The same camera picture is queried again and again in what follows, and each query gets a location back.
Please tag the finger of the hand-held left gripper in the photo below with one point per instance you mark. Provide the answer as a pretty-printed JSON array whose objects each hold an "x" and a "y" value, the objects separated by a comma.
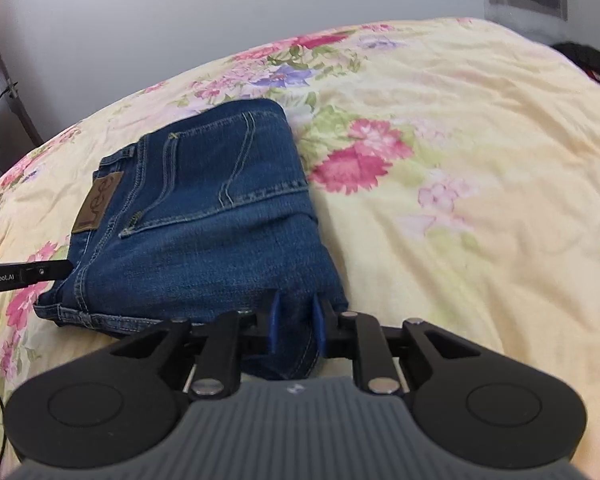
[{"x": 47, "y": 270}]

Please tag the yellow floral bed sheet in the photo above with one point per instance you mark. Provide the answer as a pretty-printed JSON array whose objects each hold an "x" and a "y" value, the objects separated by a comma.
[{"x": 480, "y": 200}]

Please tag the blue denim pants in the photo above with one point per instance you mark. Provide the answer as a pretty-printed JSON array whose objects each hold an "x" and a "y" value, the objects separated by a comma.
[{"x": 200, "y": 220}]

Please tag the dark door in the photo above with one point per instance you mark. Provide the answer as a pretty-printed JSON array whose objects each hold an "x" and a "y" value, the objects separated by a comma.
[{"x": 2, "y": 110}]

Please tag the dark cloth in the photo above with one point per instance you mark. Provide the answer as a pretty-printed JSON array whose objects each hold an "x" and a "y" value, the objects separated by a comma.
[{"x": 587, "y": 62}]

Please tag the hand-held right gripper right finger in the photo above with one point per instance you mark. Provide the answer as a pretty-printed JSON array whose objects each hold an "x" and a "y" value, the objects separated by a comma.
[{"x": 319, "y": 326}]

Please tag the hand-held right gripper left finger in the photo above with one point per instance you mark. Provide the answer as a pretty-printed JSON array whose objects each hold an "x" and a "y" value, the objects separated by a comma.
[{"x": 275, "y": 321}]

